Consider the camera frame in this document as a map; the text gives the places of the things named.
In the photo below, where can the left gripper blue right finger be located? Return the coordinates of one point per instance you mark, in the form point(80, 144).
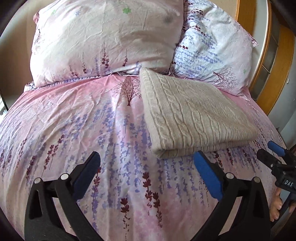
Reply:
point(242, 210)

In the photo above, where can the person's right hand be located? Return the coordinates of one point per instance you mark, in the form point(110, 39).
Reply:
point(276, 205)

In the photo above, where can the white lavender print pillow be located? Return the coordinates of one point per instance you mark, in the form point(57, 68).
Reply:
point(213, 48)

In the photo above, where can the wooden curved headboard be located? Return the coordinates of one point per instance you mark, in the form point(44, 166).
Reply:
point(276, 22)

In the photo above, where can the beige cable knit sweater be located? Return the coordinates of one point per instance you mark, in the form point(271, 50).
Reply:
point(185, 116)

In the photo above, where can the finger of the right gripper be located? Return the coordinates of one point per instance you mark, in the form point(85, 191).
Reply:
point(268, 159)
point(286, 154)

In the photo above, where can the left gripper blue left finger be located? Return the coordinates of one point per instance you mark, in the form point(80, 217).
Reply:
point(42, 221)

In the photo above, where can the large pink floral pillow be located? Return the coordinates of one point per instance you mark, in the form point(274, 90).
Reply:
point(85, 39)

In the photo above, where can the pink floral bed sheet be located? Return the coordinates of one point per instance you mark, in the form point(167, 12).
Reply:
point(134, 196)

